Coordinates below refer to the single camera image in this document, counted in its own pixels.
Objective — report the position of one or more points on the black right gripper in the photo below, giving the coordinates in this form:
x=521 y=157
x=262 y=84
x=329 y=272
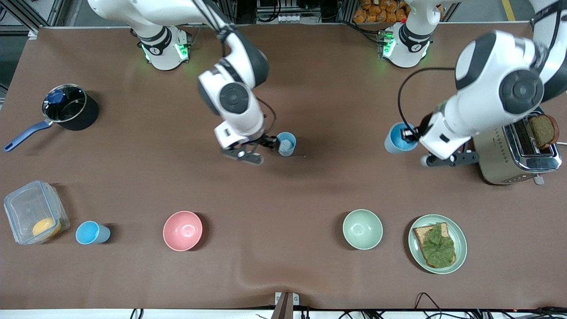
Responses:
x=265 y=141

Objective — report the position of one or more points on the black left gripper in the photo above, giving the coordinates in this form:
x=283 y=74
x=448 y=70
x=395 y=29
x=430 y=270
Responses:
x=418 y=131

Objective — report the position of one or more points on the blue plastic cup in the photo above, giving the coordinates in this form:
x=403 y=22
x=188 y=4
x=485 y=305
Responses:
x=92 y=232
x=289 y=150
x=392 y=144

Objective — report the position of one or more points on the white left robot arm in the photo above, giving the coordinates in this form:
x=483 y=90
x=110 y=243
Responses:
x=496 y=84

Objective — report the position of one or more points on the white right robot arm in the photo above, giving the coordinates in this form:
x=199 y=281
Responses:
x=234 y=97

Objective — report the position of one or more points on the brown table mat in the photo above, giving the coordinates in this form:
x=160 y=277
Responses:
x=283 y=199

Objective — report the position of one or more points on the beige chrome toaster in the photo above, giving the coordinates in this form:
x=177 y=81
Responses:
x=500 y=166

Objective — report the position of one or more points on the toast slice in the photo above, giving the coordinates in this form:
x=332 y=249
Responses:
x=421 y=233

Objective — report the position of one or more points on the pale green bowl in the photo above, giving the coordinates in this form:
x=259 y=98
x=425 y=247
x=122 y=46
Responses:
x=362 y=229

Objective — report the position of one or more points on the green lettuce leaf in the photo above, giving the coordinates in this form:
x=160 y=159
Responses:
x=438 y=248

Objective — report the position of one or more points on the pale green plate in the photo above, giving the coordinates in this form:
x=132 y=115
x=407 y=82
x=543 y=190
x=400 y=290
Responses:
x=461 y=241

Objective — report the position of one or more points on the pink bowl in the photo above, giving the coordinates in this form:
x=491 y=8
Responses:
x=182 y=230

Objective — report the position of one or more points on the bag of orange buns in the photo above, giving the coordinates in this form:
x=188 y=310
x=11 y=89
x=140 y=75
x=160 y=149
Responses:
x=381 y=11

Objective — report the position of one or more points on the dark bread slice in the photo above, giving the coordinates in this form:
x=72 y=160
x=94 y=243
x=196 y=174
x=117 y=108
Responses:
x=544 y=130

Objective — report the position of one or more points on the glass lid blue knob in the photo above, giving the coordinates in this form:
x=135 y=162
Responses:
x=55 y=96

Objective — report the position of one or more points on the orange round food piece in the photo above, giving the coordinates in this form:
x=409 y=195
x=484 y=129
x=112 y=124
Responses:
x=45 y=227

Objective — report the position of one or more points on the clear plastic food container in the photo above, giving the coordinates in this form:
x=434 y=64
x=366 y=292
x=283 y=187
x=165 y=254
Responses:
x=26 y=208

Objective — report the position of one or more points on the metal table edge bracket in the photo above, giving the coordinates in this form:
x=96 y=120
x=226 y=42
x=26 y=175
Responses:
x=285 y=303

